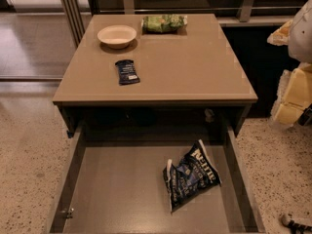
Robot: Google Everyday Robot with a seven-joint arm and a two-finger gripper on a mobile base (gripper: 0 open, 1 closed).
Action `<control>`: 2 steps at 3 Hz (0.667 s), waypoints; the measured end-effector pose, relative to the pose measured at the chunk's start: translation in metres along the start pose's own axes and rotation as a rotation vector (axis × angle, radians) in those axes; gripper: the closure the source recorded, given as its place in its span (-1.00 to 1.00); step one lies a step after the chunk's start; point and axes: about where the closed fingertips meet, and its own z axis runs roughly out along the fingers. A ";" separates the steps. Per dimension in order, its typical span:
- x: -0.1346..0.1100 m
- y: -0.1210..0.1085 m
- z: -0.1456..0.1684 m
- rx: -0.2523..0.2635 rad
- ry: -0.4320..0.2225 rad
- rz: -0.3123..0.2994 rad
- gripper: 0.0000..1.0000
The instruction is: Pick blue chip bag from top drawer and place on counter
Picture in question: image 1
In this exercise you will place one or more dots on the blue kettle chip bag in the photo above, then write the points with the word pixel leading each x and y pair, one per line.
pixel 193 175

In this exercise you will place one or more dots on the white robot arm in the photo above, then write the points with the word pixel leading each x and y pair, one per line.
pixel 300 44

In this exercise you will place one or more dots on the small dark blue snack packet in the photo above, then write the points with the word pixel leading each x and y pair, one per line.
pixel 127 72

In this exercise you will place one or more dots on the tan counter cabinet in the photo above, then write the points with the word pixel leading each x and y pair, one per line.
pixel 194 67

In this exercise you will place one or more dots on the white paper bowl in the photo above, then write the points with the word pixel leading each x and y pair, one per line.
pixel 117 36

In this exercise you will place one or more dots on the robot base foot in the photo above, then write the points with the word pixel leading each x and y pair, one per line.
pixel 297 224

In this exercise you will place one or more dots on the metal window frame rail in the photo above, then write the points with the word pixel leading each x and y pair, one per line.
pixel 230 12

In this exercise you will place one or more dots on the open grey top drawer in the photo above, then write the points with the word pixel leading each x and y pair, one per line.
pixel 112 183

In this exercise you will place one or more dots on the green chip bag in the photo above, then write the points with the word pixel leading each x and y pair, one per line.
pixel 163 23

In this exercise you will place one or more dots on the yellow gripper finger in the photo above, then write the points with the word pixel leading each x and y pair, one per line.
pixel 281 36
pixel 294 95

